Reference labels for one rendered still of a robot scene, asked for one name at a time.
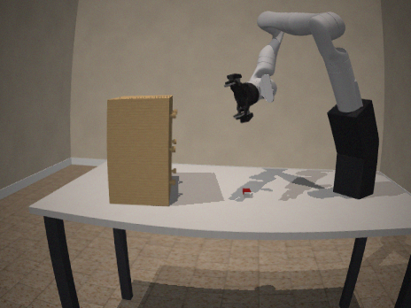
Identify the tan wooden chest of drawers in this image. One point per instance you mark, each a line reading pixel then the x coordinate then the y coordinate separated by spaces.
pixel 137 151

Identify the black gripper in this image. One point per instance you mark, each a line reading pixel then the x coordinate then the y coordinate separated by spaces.
pixel 245 95

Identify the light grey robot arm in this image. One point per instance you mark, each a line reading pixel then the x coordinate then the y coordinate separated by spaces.
pixel 324 28

